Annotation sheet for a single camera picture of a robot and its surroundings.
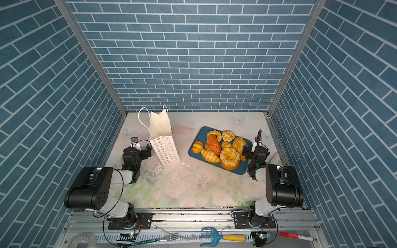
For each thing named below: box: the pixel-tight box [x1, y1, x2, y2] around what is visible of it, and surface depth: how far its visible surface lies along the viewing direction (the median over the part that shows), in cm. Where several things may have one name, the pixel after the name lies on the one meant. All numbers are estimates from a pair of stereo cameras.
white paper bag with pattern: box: [138, 104, 181, 166], surface depth 86 cm
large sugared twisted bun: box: [219, 147, 241, 171], surface depth 90 cm
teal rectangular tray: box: [188, 126, 253, 175], surface depth 98 cm
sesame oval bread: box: [232, 136, 248, 162], surface depth 98 cm
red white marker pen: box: [280, 231, 315, 242], surface depth 71 cm
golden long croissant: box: [200, 149, 222, 164], surface depth 95 cm
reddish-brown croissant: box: [205, 134, 221, 156], surface depth 98 cm
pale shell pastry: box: [221, 130, 236, 142], surface depth 104 cm
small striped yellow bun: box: [192, 140, 204, 154], surface depth 100 cm
